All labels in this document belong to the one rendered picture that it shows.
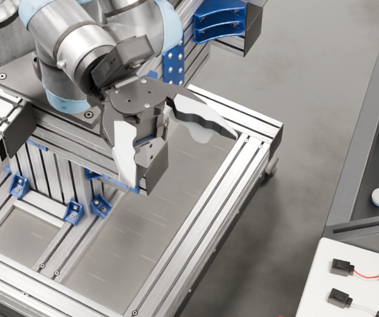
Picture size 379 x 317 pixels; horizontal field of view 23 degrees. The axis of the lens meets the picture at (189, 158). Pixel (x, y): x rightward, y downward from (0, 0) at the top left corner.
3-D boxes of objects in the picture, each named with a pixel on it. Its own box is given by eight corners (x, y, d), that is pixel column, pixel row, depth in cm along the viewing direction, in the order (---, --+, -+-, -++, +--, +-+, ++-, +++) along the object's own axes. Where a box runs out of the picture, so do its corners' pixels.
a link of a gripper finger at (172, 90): (209, 104, 116) (144, 83, 117) (211, 95, 114) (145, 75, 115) (197, 129, 112) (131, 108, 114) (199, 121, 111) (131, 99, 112)
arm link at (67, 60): (106, 17, 120) (51, 37, 116) (125, 38, 118) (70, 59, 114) (104, 59, 126) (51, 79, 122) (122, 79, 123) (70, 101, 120)
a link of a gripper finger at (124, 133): (133, 211, 109) (136, 152, 115) (136, 180, 104) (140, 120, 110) (107, 209, 108) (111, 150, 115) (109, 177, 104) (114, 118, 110)
